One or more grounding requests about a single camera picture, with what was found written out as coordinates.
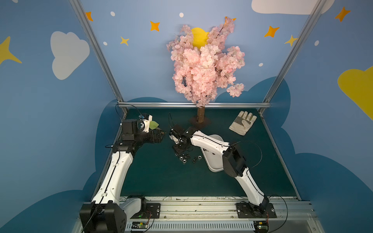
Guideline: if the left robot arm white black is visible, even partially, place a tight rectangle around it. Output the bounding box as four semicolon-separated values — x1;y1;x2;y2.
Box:
79;114;165;233

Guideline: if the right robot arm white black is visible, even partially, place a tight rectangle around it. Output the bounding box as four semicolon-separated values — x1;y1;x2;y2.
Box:
170;125;269;217

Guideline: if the white storage box tray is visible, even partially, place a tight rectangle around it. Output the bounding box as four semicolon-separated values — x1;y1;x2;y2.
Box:
201;135;230;172

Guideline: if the grey work glove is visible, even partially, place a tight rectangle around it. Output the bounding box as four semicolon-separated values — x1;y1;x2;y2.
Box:
229;111;257;136

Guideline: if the pink cherry blossom tree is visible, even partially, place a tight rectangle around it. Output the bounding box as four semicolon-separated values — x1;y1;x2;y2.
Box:
167;17;245;128

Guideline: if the left green circuit board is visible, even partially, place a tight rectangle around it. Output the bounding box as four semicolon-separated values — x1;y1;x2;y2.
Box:
131;222;149;230

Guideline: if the green circuit board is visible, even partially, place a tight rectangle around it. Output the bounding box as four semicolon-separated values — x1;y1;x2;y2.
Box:
131;222;149;230
254;221;269;233

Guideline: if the right green circuit board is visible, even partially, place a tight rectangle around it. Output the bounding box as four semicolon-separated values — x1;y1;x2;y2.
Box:
254;221;269;233

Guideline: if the green toy shovel wooden handle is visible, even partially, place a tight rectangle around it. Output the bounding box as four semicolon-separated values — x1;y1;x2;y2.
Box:
149;121;159;130

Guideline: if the aluminium frame back bar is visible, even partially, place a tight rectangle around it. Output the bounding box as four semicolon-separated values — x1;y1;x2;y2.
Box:
118;102;271;109

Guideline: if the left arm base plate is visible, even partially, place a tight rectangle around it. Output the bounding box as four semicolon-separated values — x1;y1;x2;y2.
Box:
131;203;161;219

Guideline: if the aluminium front rail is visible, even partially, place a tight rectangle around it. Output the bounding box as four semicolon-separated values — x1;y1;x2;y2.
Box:
125;196;324;233

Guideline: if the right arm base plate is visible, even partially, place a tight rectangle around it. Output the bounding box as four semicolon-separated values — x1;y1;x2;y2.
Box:
236;202;277;218

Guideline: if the aluminium frame left post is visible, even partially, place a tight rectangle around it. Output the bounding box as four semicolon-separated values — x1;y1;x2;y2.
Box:
70;0;123;104

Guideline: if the aluminium frame post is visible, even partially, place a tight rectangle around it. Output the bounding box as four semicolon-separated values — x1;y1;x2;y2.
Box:
70;0;123;104
259;0;327;115

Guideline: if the aluminium frame right post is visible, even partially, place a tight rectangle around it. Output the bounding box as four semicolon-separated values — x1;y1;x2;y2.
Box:
259;0;327;115

